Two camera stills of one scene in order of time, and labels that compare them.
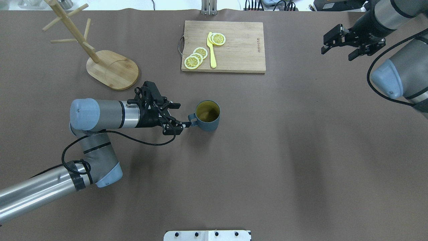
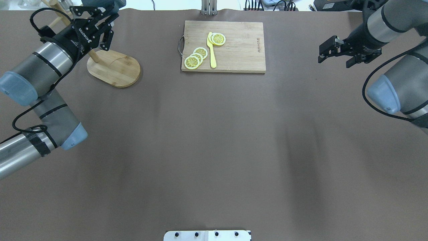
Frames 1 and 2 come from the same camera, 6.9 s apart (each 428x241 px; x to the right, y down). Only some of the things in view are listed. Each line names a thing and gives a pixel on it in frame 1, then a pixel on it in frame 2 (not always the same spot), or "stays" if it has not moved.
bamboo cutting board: (243, 51) stays
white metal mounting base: (208, 235) stays
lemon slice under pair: (199, 56) stays
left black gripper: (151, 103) → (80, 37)
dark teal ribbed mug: (207, 115) → (113, 6)
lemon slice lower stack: (201, 51) stays
